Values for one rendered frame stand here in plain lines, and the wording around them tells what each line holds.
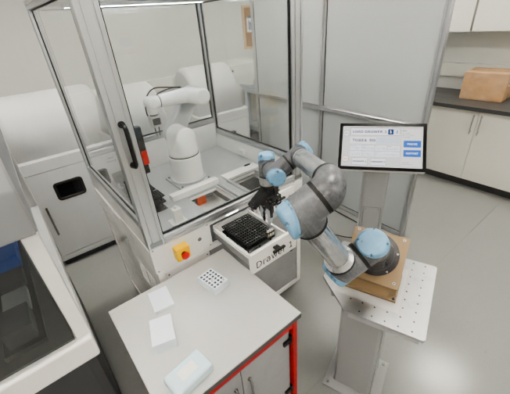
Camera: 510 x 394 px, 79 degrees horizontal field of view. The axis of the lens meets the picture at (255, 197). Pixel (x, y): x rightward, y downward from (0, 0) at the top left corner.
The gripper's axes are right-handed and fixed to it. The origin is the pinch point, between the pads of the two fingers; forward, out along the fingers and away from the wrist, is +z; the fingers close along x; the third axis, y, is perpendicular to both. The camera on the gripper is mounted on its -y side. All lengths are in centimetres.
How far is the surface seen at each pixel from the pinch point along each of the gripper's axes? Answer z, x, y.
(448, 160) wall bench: 71, 21, 290
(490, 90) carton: -4, 8, 315
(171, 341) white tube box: 17, -16, -62
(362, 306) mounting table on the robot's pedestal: 21, -52, 7
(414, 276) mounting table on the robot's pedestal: 21, -58, 38
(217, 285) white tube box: 17.4, -3.4, -33.9
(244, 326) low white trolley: 21.0, -26.4, -36.3
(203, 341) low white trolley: 21, -21, -52
